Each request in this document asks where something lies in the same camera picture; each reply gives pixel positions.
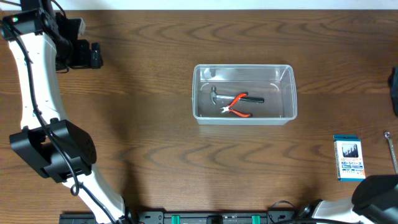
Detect silver metal wrench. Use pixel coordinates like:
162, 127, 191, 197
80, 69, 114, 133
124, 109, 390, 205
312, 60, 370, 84
384, 131, 398, 174

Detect blue white screwdriver set box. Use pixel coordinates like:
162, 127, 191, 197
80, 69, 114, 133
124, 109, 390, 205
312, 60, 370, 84
333, 134, 366, 182

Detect small claw hammer black handle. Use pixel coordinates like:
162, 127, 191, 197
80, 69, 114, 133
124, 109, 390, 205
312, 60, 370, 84
210, 86, 265, 105

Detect clear plastic container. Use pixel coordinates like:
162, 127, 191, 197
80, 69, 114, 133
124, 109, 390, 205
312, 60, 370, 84
192, 64, 298, 125

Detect red handled pliers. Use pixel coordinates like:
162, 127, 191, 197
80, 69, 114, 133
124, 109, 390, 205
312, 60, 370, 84
220, 93, 252, 118

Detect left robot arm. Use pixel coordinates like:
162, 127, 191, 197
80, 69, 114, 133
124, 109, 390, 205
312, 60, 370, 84
1, 0, 137, 223

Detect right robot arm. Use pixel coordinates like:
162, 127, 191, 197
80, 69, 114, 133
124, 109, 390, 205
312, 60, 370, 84
294, 131, 397, 223

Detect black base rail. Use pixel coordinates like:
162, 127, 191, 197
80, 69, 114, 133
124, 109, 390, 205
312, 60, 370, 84
58, 210, 371, 224

